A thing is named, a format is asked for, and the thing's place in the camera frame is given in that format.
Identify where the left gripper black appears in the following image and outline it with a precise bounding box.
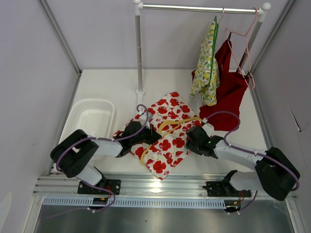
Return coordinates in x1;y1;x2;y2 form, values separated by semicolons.
130;122;160;146

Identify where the yellow plastic hanger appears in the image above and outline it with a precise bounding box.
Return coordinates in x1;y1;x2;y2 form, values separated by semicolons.
140;116;202;165

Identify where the red flower print cloth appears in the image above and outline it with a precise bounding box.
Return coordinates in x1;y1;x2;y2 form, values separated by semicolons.
112;91;204;181

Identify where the lemon print skirt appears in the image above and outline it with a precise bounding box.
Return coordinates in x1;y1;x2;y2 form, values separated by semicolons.
190;22;220;106

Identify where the green plastic hanger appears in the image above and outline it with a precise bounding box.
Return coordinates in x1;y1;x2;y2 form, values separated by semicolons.
209;8;224;83

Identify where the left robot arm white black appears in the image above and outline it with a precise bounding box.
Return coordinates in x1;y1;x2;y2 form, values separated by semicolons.
50;121;161;194

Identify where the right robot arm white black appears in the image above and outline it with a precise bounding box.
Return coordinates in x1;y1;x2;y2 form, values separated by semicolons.
185;125;300;201

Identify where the red garment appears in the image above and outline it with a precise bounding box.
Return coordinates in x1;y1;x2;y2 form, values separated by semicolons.
200;40;249;131

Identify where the white plastic basket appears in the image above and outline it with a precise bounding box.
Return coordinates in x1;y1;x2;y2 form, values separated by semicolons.
59;99;115;142

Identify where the clothes rack metal white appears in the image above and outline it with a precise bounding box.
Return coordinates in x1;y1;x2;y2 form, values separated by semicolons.
133;0;271;107

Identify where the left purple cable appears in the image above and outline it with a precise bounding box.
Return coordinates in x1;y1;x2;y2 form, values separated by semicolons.
55;104;149;214

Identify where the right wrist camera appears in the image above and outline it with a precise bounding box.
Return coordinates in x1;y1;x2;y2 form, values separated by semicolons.
202;118;214;137

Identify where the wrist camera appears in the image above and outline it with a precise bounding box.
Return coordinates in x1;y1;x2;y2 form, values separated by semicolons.
139;113;153;128
202;118;214;137

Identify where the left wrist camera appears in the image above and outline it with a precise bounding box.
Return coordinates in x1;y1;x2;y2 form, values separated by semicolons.
139;113;153;128

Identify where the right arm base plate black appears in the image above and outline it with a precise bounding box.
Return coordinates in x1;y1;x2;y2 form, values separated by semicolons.
202;181;251;198

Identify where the aluminium rail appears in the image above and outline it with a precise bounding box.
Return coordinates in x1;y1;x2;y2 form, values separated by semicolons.
33;173;224;199

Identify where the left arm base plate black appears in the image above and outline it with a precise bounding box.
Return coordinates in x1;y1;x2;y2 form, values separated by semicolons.
77;179;121;195

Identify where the pink wire hanger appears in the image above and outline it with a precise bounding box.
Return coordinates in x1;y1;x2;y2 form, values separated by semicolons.
225;7;259;91

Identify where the white slotted cable duct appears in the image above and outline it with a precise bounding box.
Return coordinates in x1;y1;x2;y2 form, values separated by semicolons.
43;196;226;209

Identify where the right aluminium frame post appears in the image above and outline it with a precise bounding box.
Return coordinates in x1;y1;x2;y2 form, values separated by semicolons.
251;0;297;74

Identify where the aluminium frame post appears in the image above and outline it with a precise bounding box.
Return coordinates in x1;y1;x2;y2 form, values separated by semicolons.
251;0;297;74
37;0;81;77

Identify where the left aluminium frame post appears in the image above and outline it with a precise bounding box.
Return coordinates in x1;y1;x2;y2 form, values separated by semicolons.
37;0;81;77

